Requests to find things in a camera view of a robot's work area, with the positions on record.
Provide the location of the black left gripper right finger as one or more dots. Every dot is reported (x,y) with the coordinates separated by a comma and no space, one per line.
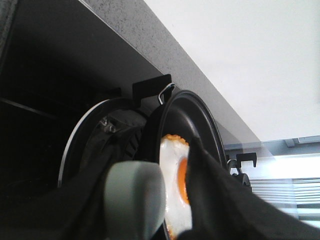
(223,209)

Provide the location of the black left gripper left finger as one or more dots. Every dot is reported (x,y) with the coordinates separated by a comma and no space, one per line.
(73,212)

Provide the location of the fried egg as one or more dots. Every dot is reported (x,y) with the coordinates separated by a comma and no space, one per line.
(173,161)

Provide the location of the black frying pan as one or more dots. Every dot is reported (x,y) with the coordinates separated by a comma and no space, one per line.
(149,193)

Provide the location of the right black burner pan support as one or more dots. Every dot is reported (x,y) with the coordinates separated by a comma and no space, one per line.
(236,163)

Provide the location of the black burner pan support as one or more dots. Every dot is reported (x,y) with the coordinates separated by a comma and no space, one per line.
(87,138)
(236,163)

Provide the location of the left black gas burner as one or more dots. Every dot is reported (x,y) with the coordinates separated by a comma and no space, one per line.
(125,135)

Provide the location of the left black burner pan support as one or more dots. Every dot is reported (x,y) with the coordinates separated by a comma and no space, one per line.
(87,138)

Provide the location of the black glass gas cooktop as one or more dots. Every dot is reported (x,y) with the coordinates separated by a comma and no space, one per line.
(59,60)

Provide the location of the grey stone countertop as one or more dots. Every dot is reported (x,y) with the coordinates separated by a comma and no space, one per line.
(135,22)

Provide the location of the wire pan ring support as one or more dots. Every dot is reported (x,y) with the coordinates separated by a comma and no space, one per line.
(166,93)

